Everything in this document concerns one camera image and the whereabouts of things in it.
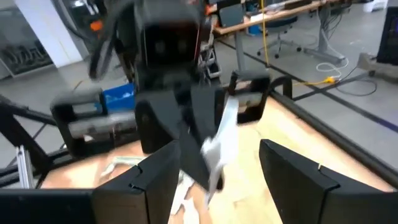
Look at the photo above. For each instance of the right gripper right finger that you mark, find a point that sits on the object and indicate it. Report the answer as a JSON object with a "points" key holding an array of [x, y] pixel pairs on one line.
{"points": [[295, 186]]}

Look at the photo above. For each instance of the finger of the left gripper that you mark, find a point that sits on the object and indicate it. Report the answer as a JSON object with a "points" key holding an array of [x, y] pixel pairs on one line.
{"points": [[199, 118], [158, 124]]}

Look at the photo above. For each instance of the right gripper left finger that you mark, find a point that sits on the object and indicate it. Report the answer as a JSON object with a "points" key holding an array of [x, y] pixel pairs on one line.
{"points": [[149, 193]]}

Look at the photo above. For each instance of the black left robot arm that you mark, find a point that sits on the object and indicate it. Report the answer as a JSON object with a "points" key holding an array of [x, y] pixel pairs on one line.
{"points": [[109, 37]]}

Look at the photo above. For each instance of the blue box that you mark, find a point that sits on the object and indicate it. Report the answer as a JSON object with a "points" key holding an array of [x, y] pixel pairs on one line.
{"points": [[118, 96]]}

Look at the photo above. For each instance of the dark grey equipment case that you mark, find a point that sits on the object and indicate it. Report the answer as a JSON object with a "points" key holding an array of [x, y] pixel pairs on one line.
{"points": [[231, 15]]}

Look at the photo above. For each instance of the white building column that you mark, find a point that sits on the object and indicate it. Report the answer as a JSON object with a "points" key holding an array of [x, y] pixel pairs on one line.
{"points": [[49, 31]]}

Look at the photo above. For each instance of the grey office chair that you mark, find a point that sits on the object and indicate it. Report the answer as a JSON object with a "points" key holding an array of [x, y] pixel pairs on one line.
{"points": [[280, 23]]}

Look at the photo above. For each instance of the wooden top workbench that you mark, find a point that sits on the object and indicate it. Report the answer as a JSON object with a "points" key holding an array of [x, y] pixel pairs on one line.
{"points": [[280, 14]]}

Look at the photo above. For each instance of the black computer tower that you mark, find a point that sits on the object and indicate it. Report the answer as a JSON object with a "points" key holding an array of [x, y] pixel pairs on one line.
{"points": [[390, 37]]}

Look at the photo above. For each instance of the white waste bin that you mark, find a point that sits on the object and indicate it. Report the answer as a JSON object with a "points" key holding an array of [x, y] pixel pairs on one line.
{"points": [[374, 5]]}

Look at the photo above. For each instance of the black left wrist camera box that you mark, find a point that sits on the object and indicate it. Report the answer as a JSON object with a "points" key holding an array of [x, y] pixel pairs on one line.
{"points": [[169, 40]]}

